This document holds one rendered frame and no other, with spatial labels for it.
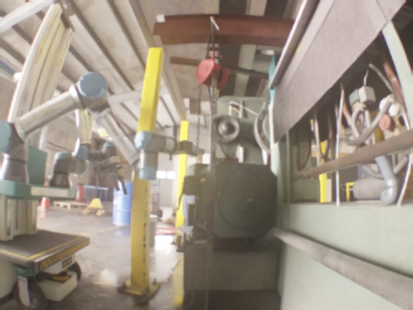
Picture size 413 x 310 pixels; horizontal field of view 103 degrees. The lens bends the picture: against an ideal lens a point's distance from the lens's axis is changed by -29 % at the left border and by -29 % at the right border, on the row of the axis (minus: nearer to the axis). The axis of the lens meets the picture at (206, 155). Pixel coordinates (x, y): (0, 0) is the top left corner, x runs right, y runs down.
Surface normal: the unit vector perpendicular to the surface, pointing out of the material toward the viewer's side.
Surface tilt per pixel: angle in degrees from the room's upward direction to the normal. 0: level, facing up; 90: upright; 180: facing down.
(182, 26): 90
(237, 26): 90
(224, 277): 90
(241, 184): 85
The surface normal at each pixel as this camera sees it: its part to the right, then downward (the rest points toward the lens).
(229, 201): 0.21, -0.18
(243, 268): -0.04, -0.19
